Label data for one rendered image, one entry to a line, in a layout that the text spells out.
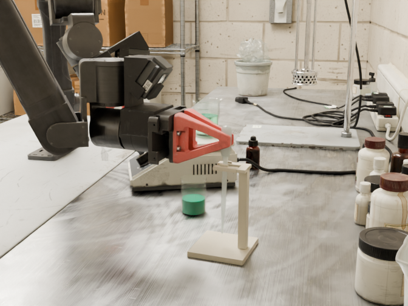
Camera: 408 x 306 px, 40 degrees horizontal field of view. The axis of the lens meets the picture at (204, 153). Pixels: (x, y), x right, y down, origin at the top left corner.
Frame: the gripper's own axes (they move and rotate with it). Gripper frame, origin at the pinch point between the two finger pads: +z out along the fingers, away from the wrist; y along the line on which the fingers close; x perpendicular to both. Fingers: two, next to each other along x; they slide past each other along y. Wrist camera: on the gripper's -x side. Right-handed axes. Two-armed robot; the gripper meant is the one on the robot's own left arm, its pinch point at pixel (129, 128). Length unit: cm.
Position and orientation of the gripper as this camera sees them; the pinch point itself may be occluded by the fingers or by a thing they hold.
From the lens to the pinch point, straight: 103.9
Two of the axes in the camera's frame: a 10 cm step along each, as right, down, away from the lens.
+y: -3.5, -1.1, 9.3
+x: -8.0, 5.5, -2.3
